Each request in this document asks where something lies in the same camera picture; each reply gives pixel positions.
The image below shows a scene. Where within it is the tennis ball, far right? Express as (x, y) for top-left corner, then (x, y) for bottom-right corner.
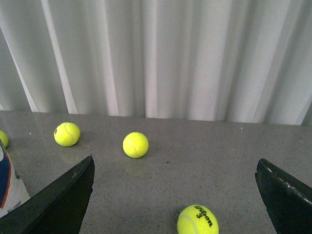
(122, 132), (149, 158)

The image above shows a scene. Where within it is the tennis ball, Wilson logo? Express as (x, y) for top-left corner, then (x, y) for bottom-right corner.
(54, 122), (80, 147)

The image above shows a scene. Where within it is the tennis ball, Wilson 3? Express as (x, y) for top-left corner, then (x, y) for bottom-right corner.
(177, 205), (219, 234)

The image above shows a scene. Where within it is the tennis ball, plain seam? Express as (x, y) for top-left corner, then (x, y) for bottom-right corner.
(0, 130), (9, 148)

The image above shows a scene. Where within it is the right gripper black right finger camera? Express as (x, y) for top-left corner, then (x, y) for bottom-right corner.
(255, 158), (312, 234)

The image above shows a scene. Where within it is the white pleated curtain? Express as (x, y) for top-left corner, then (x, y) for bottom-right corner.
(0, 0), (312, 125)

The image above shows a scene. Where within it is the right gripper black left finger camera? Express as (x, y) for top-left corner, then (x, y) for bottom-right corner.
(0, 156), (95, 234)

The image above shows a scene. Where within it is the clear Wilson tennis ball can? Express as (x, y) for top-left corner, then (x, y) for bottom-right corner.
(0, 141), (30, 217)

